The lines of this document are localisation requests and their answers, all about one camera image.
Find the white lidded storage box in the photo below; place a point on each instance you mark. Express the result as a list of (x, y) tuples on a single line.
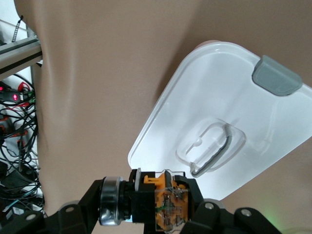
[(219, 97)]

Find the orange push-button switch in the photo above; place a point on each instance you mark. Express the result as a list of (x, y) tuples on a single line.
[(146, 202)]

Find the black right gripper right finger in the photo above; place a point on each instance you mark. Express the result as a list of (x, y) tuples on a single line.
[(209, 219)]

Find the brown table cover mat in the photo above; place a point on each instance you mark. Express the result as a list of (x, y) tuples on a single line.
[(97, 73)]

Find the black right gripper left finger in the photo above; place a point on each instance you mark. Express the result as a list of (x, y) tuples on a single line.
[(80, 209)]

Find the aluminium frame profile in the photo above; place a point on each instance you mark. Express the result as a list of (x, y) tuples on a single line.
[(19, 52)]

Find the black device with red light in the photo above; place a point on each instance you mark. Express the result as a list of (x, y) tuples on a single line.
[(12, 96)]

